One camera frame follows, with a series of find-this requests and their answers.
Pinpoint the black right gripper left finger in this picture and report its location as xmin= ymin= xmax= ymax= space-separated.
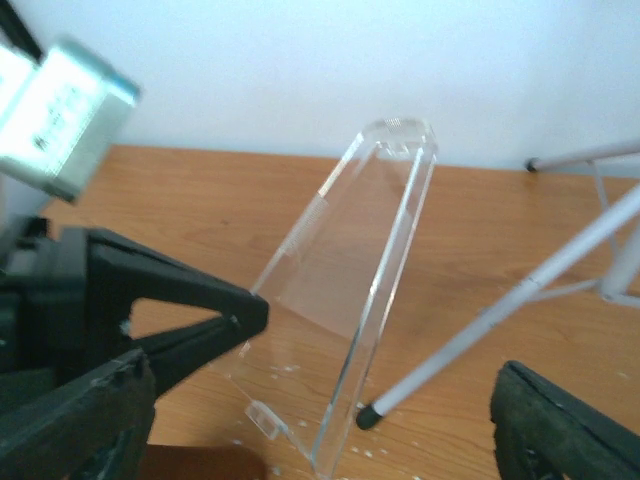
xmin=1 ymin=349 xmax=156 ymax=479

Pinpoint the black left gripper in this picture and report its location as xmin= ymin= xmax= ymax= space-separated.
xmin=1 ymin=216 xmax=269 ymax=395

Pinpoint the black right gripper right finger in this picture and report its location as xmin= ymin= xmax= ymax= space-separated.
xmin=490 ymin=360 xmax=639 ymax=479

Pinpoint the brown wooden metronome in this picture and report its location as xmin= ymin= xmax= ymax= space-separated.
xmin=137 ymin=444 xmax=269 ymax=480

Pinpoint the clear acrylic metronome cover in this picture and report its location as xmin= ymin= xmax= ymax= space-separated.
xmin=226 ymin=118 xmax=437 ymax=479

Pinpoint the white tripod music stand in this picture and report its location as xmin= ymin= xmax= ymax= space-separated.
xmin=356 ymin=139 xmax=639 ymax=431

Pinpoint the black aluminium frame post left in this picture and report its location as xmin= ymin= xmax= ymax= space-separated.
xmin=0 ymin=0 xmax=43 ymax=61

